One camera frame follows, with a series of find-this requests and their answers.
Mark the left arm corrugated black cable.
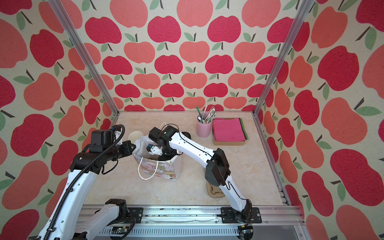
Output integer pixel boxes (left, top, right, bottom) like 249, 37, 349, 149
41, 124, 126, 240

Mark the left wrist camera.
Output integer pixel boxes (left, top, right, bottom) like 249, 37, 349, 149
91, 130, 117, 147

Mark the right aluminium frame post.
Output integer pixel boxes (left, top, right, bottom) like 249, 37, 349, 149
253, 0, 314, 116

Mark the stack of pulp cup carriers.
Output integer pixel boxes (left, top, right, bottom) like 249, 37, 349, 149
207, 183, 225, 199

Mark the aluminium frame post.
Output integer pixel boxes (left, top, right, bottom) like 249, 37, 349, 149
48, 1, 120, 118
253, 0, 314, 116

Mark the animal print paper gift bag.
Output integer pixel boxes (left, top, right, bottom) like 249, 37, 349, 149
133, 136, 182, 182

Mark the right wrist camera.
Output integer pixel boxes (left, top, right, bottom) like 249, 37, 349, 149
147, 144, 163, 156

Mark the left aluminium frame post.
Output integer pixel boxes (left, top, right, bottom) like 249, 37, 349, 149
48, 1, 120, 118

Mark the cardboard napkin tray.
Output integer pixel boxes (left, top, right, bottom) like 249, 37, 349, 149
212, 117, 247, 147

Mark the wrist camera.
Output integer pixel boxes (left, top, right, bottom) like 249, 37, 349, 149
147, 144, 163, 156
91, 130, 117, 147

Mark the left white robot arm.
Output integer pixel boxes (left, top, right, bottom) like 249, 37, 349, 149
35, 141, 142, 240

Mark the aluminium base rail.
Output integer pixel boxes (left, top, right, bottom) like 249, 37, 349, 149
49, 204, 310, 240

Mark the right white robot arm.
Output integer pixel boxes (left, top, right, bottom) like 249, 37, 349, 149
149, 124, 253, 224

